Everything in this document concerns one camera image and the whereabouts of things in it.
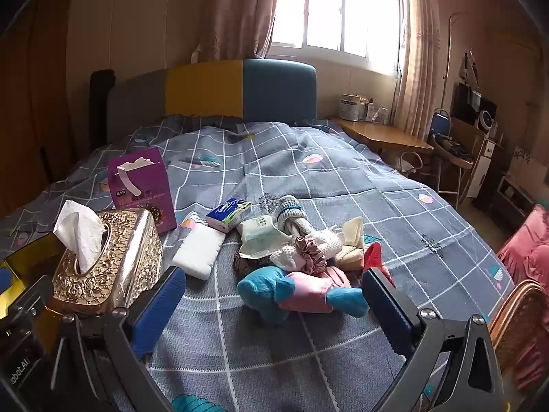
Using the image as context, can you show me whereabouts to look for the white waffle cloth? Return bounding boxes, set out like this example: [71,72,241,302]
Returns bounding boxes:
[270,229,344,273]

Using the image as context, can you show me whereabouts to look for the grey checked bed blanket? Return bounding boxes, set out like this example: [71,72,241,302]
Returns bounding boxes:
[0,116,515,412]

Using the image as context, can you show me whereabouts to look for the white shelf unit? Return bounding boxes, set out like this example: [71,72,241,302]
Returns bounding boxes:
[465,137,504,200]

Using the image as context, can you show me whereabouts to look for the brown cloth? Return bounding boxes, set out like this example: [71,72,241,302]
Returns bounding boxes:
[234,252,277,276]

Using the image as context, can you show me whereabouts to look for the gold metal tin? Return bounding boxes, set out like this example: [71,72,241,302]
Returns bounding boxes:
[0,232,67,310]

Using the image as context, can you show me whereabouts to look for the blue pocket tissue packet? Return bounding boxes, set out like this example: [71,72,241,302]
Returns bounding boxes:
[205,198,253,234]

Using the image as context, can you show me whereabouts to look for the blue and pink plush toy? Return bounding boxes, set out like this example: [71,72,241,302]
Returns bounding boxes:
[237,266,370,323]

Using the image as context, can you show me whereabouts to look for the ornate gold tissue box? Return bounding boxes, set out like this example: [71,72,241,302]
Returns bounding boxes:
[51,208,164,316]

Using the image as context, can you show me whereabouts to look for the cream cloth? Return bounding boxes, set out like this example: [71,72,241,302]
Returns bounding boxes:
[335,217,365,267]

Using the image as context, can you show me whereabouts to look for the pink cloth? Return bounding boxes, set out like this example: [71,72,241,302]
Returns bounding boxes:
[498,204,549,391]

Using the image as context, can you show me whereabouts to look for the grey yellow blue headboard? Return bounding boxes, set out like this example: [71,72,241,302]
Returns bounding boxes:
[106,59,317,142]

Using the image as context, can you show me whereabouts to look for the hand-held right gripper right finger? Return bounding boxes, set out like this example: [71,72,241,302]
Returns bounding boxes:
[361,267,504,412]

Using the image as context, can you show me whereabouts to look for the white facial tissue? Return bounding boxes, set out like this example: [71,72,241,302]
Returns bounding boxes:
[54,199,108,274]

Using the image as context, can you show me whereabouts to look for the white rectangular soap bar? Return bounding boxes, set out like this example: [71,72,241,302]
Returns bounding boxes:
[172,223,226,281]

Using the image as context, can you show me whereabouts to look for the purple tissue box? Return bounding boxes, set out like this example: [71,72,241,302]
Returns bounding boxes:
[107,146,178,234]

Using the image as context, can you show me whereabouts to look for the red cloth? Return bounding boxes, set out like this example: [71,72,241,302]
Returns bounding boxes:
[362,242,395,286]

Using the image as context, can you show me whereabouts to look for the pink socks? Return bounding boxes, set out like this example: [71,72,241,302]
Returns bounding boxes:
[317,265,353,289]

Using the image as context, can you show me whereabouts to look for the white sock pair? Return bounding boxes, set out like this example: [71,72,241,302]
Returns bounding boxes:
[273,195,310,239]

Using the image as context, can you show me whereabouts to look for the wooden wardrobe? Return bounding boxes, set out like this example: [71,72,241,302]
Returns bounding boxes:
[0,0,95,219]

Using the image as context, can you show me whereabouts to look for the clear plastic boxes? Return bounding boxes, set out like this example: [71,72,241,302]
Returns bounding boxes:
[364,102,391,124]

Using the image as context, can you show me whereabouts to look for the pink patterned curtain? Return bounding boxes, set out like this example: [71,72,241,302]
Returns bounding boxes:
[195,0,284,63]
[397,0,451,138]

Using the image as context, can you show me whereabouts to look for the wicker chair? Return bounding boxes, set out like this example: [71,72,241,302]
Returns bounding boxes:
[489,281,545,378]

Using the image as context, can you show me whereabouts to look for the blue folding chair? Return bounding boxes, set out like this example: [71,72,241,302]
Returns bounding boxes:
[430,109,475,207]

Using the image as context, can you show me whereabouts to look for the window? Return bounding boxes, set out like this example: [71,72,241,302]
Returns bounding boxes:
[266,0,408,80]

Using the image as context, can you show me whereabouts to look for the wooden desk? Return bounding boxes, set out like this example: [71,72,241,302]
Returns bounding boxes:
[332,116,435,155]

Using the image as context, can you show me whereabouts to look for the pink hair scrunchie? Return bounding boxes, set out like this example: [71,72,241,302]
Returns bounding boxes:
[293,236,327,275]

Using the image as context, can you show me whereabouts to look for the white appliance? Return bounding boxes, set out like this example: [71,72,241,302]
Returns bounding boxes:
[339,93,361,122]

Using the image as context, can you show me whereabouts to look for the white wet wipe packet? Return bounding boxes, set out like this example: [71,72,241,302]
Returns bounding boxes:
[238,215,292,260]

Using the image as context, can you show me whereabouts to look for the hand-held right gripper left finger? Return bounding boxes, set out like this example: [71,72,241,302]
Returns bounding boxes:
[47,266,187,412]

